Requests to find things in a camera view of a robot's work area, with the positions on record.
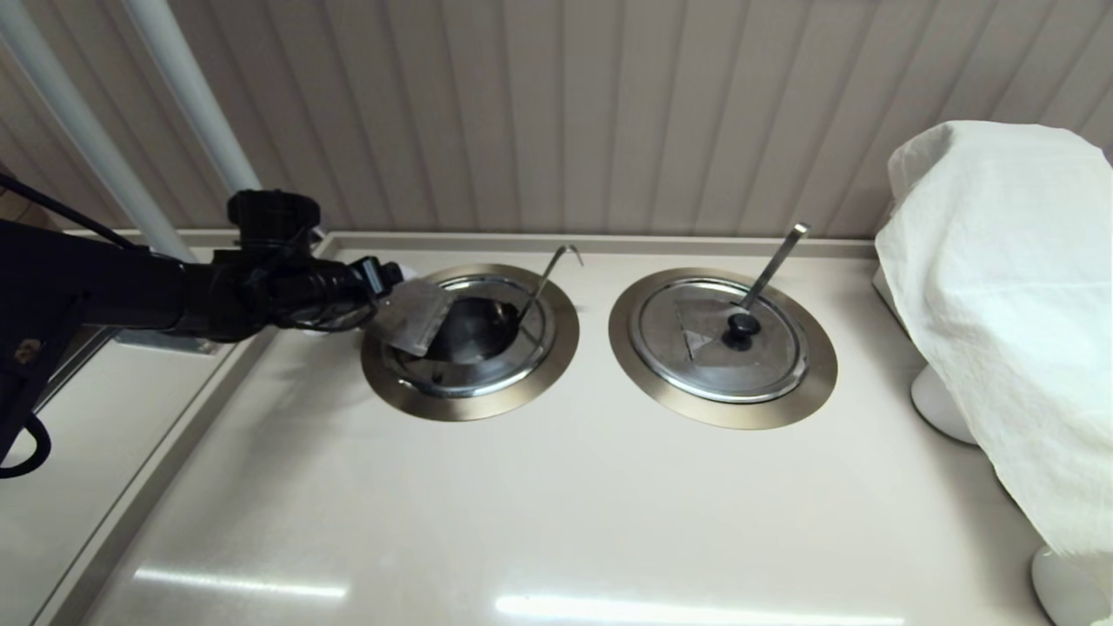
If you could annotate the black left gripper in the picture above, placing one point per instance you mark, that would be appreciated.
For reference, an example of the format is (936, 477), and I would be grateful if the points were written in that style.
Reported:
(296, 287)

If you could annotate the hinged steel lid black knob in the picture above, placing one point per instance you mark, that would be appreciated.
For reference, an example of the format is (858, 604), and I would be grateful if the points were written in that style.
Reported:
(696, 369)
(413, 317)

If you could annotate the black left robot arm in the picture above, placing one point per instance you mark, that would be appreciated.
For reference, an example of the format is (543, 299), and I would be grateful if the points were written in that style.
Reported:
(87, 287)

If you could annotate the steel soup pot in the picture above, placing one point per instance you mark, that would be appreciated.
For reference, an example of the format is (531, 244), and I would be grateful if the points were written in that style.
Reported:
(478, 335)

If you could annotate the grey metal pole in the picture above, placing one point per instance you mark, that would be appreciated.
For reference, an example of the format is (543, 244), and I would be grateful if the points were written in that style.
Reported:
(200, 96)
(87, 130)

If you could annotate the white round appliance foot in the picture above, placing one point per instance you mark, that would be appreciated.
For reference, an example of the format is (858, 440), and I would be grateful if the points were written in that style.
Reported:
(1065, 591)
(939, 409)

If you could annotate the white cloth cover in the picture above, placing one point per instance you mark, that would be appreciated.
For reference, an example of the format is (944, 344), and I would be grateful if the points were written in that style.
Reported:
(1000, 304)

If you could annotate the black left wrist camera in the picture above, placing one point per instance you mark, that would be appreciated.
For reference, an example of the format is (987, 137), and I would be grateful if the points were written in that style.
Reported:
(274, 217)

